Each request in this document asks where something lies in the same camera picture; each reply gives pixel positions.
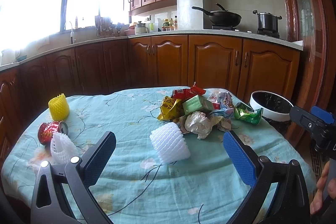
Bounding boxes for condiment bottles group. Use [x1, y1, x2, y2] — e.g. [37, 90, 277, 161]
[161, 16, 178, 31]

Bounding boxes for teal floral tablecloth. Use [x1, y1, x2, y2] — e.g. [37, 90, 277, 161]
[1, 87, 315, 223]

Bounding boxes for yellow foam fruit net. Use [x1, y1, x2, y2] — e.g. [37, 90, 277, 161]
[48, 93, 70, 121]

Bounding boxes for kitchen window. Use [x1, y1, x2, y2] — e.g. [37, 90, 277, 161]
[1, 0, 128, 51]

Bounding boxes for red snack wrapper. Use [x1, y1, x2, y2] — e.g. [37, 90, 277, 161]
[171, 83, 206, 101]

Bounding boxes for large white foam net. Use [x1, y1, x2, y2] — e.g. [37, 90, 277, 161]
[150, 122, 191, 164]

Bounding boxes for green drink carton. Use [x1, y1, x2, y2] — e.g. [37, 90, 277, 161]
[182, 95, 214, 115]

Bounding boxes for kitchen faucet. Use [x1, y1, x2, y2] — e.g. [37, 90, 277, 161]
[64, 21, 75, 44]

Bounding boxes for wooden glass door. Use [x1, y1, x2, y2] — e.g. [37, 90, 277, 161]
[285, 0, 335, 111]

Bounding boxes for red crushed drink can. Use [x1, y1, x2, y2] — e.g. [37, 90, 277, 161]
[38, 121, 68, 145]

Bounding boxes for knife block with utensils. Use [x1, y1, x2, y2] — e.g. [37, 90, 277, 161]
[94, 15, 122, 38]

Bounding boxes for small white foam net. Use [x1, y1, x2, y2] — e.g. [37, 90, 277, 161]
[50, 132, 79, 164]

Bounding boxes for red white milk carton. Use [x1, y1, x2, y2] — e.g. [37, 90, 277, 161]
[208, 92, 223, 110]

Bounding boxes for wooden lower cabinets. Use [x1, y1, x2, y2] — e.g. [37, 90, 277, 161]
[1, 35, 300, 148]

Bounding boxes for black wok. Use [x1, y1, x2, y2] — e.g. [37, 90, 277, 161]
[191, 3, 242, 27]

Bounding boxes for person's right hand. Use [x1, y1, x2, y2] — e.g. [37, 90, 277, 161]
[310, 161, 336, 215]

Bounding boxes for white round trash bin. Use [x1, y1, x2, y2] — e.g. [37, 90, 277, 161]
[249, 90, 293, 122]

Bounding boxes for gas stove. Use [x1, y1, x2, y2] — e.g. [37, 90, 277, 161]
[211, 25, 280, 39]

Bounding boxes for yellow snack wrapper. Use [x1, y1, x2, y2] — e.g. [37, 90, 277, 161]
[157, 96, 185, 121]

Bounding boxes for crushed green can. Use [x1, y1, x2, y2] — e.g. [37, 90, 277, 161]
[234, 102, 263, 125]

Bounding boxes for black stock pot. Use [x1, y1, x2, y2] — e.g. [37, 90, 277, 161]
[252, 10, 282, 33]

